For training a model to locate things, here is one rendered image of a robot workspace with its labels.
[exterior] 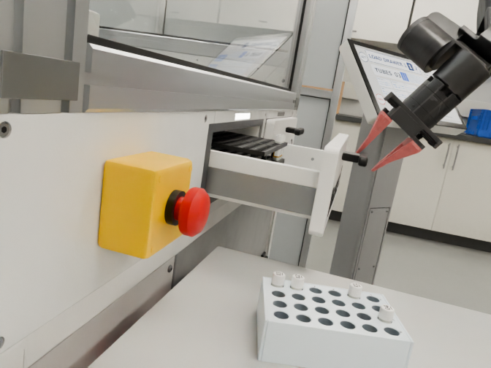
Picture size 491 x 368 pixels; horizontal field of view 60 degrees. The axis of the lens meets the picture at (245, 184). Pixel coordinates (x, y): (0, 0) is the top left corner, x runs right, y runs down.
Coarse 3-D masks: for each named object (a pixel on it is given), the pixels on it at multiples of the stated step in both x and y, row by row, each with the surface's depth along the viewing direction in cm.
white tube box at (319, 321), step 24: (264, 288) 40; (288, 288) 41; (312, 288) 42; (336, 288) 42; (264, 312) 36; (288, 312) 36; (312, 312) 37; (336, 312) 38; (360, 312) 38; (264, 336) 35; (288, 336) 34; (312, 336) 34; (336, 336) 34; (360, 336) 34; (384, 336) 35; (408, 336) 35; (264, 360) 35; (288, 360) 35; (312, 360) 35; (336, 360) 35; (360, 360) 35; (384, 360) 35; (408, 360) 35
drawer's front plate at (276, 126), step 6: (270, 120) 82; (276, 120) 83; (282, 120) 89; (288, 120) 96; (294, 120) 105; (270, 126) 82; (276, 126) 84; (282, 126) 90; (288, 126) 97; (294, 126) 107; (264, 132) 82; (270, 132) 82; (276, 132) 85; (282, 132) 91; (270, 138) 82; (288, 138) 101
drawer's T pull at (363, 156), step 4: (344, 152) 62; (348, 152) 62; (344, 156) 61; (348, 156) 61; (352, 156) 61; (356, 156) 60; (360, 156) 59; (364, 156) 59; (344, 160) 61; (348, 160) 61; (352, 160) 61; (356, 160) 61; (360, 160) 58; (364, 160) 58; (360, 164) 58; (364, 164) 58
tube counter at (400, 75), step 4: (396, 72) 150; (400, 72) 151; (404, 72) 153; (396, 76) 148; (400, 76) 150; (404, 76) 152; (408, 76) 153; (412, 76) 155; (416, 76) 157; (420, 76) 158; (404, 80) 150; (408, 80) 152; (412, 80) 154; (416, 80) 155; (420, 80) 157; (424, 80) 158; (420, 84) 156
